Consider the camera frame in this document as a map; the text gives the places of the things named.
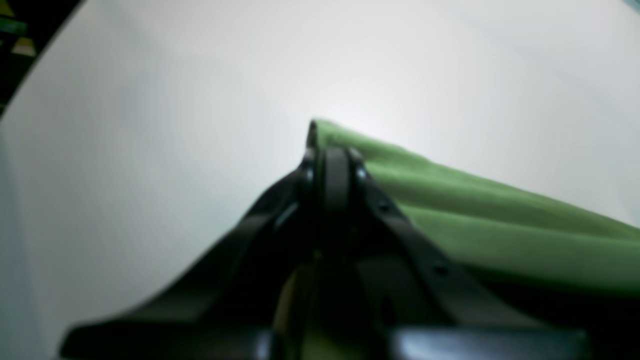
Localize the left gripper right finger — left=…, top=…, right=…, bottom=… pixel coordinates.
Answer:
left=330, top=146, right=590, bottom=360

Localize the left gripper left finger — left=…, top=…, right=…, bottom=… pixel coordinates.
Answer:
left=59, top=148, right=319, bottom=360

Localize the green t-shirt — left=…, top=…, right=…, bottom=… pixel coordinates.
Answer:
left=273, top=119, right=639, bottom=360

